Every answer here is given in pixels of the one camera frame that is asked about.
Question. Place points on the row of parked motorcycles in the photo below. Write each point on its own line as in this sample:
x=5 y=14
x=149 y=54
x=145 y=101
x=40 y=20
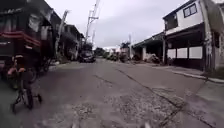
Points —
x=123 y=57

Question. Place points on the distant green tree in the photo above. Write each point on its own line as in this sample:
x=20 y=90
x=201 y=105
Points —
x=99 y=51

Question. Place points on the palm tree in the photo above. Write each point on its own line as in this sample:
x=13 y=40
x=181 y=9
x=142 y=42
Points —
x=125 y=46

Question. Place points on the thin pale pole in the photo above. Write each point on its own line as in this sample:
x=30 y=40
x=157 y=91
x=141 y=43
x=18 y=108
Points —
x=130 y=46

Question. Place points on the dark car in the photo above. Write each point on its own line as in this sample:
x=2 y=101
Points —
x=87 y=56

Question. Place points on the grey concrete road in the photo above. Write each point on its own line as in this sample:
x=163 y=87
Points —
x=110 y=96

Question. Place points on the tall utility pole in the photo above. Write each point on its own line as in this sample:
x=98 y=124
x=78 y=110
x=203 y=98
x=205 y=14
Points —
x=88 y=28

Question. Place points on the low building with dark roof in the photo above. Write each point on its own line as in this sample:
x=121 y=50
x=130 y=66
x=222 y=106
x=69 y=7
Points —
x=150 y=41

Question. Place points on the dark two-storey building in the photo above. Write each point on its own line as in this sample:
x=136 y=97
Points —
x=71 y=38

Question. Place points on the leaning pale pole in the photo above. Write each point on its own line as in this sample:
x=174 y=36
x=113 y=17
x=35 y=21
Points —
x=61 y=28

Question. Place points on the pale building with striped awning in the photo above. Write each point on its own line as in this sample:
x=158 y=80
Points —
x=44 y=32

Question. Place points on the small bicycle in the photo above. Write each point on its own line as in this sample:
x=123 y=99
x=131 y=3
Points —
x=39 y=98

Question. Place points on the white two-storey building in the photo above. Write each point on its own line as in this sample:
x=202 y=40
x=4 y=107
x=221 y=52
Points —
x=190 y=20

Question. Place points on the person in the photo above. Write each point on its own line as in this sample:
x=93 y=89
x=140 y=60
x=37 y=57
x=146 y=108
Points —
x=20 y=63

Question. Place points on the thick concrete pole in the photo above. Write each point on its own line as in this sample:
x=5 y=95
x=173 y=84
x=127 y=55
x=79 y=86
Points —
x=207 y=40

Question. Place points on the large dark vehicle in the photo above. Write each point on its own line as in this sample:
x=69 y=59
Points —
x=13 y=36

